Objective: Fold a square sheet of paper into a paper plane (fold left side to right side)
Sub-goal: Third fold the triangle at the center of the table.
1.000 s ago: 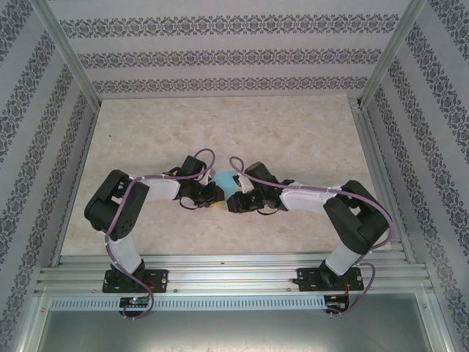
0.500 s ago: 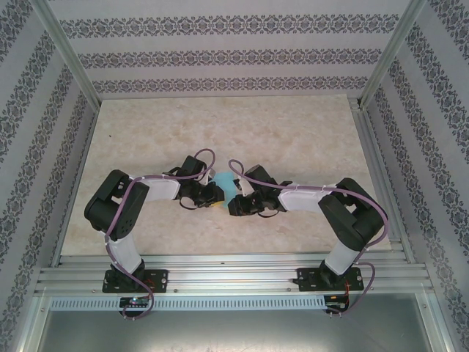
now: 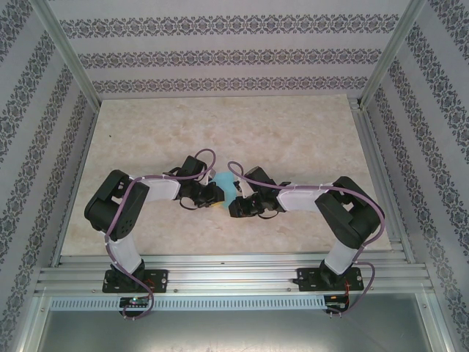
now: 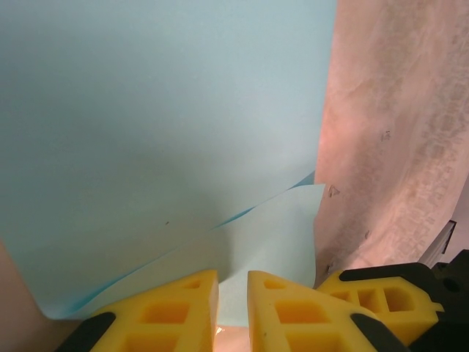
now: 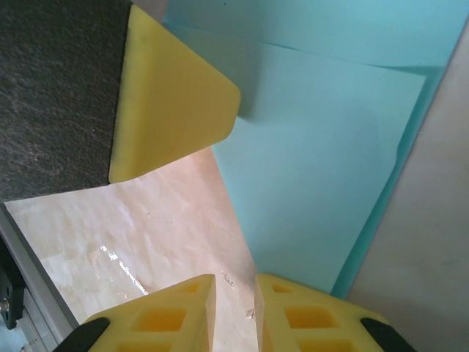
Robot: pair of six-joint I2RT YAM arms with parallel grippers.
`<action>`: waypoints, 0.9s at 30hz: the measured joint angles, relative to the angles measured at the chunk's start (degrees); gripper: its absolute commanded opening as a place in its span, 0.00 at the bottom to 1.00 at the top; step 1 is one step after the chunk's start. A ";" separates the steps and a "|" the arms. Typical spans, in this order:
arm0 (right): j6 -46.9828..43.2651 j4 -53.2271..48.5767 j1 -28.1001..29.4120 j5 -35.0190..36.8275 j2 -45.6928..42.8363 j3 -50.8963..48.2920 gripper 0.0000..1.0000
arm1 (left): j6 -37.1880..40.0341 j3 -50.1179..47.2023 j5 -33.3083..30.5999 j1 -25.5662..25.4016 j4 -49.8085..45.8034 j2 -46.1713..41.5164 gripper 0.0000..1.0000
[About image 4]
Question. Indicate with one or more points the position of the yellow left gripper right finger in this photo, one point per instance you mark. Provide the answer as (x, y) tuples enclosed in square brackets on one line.
[(293, 319)]

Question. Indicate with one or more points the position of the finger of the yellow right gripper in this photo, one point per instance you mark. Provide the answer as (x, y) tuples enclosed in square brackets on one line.
[(403, 315)]

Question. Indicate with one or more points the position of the light blue cloth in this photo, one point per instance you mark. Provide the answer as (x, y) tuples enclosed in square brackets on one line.
[(146, 128)]

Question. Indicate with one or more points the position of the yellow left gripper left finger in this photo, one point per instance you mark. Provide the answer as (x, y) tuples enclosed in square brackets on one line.
[(165, 319)]

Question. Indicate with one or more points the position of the aluminium side rail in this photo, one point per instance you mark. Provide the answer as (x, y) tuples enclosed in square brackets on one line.
[(441, 242)]

